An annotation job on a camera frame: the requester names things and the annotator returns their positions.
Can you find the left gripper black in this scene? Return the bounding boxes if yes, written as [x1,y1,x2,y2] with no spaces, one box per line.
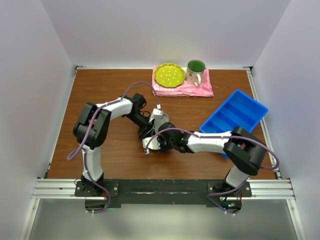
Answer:
[124,111,155,141]

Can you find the grey sock black stripes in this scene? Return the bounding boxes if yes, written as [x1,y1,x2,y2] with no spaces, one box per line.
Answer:
[149,111,169,133]

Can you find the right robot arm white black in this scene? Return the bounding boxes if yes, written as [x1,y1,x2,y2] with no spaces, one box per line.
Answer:
[156,122,267,197]

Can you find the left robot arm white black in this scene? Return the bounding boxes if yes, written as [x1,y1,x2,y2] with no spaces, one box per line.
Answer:
[67,93,153,197]

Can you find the yellow-green dotted plate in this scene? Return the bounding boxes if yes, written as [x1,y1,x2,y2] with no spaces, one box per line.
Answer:
[153,63,186,88]

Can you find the pink folded cloth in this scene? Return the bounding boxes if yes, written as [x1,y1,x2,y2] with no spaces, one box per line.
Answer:
[152,65,214,98]

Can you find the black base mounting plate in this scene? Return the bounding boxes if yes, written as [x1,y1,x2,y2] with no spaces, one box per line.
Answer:
[74,179,252,213]

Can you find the cream mug green inside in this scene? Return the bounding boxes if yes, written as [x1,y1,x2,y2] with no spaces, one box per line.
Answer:
[185,59,206,87]

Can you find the blue plastic divided bin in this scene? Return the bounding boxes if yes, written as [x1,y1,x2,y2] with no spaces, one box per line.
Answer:
[199,89,269,160]

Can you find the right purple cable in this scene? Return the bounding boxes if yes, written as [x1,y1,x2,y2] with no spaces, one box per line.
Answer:
[143,127,281,217]

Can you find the purple cable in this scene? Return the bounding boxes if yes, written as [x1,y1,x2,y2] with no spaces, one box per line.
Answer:
[66,81,162,217]
[143,127,281,217]

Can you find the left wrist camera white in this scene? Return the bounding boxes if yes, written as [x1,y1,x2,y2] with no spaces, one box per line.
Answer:
[149,108,165,123]

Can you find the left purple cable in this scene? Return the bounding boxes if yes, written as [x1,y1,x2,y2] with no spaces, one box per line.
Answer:
[66,81,162,217]

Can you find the aluminium frame rail front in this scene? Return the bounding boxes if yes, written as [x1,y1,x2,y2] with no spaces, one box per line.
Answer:
[19,179,106,240]

